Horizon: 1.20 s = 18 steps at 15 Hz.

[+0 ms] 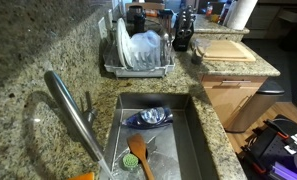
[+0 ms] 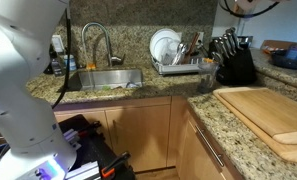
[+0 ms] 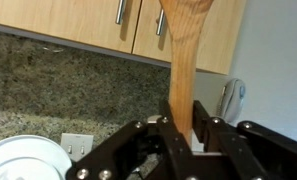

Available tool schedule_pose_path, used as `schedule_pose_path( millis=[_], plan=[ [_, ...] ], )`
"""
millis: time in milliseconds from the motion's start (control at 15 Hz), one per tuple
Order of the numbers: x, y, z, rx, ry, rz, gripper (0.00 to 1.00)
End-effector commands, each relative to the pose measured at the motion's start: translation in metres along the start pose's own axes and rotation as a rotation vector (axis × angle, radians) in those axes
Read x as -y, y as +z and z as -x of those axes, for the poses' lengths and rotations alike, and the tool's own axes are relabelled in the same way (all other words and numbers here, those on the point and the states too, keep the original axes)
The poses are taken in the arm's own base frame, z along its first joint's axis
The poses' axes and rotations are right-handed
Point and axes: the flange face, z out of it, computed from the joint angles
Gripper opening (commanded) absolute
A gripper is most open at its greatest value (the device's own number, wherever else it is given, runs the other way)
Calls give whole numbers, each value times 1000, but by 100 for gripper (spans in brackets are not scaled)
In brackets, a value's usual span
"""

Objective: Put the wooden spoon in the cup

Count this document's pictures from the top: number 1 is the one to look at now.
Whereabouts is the wooden spoon in sink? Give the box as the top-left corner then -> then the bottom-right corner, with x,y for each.
127,133 -> 155,180

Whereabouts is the clear glass cup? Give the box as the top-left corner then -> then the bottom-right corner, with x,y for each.
191,38 -> 211,65

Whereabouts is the blue dish wand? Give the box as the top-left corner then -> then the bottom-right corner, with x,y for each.
122,107 -> 173,130

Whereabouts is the clear plastic container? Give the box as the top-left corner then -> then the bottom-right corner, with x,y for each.
131,30 -> 161,71

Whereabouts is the grey dish rack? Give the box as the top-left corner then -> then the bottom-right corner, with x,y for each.
103,43 -> 176,79

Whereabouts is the white plate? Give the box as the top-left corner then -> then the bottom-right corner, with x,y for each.
116,18 -> 134,69

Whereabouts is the black knife block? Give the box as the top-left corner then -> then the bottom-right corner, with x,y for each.
172,5 -> 195,51

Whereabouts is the stainless steel sink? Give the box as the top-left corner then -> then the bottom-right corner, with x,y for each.
99,93 -> 219,180

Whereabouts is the green round scrubber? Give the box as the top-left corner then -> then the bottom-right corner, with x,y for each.
122,153 -> 139,170

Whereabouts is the black coffee grinder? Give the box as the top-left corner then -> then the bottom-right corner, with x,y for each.
127,5 -> 146,33

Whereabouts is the steel kitchen faucet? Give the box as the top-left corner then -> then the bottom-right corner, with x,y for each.
44,71 -> 114,180

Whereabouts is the small wooden cutting board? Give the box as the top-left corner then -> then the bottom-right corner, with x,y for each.
205,40 -> 246,59

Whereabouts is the white blue red container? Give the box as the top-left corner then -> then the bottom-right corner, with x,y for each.
206,2 -> 213,16

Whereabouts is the orange sponge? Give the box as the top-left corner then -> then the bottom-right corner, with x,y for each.
67,172 -> 95,180

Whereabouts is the steel trash can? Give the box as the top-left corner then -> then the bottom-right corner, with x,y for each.
225,80 -> 285,133

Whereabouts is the large wooden cutting board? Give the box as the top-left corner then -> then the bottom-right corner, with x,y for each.
203,40 -> 256,62

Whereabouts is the white paper towel roll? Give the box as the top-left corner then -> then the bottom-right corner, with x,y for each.
226,0 -> 258,30

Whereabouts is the black orange clamp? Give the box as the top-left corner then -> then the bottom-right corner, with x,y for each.
241,119 -> 289,174

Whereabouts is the steel drawer handle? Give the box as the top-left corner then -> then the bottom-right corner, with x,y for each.
221,80 -> 252,84

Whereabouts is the steel cabinet door handle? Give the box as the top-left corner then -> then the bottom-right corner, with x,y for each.
235,96 -> 249,112

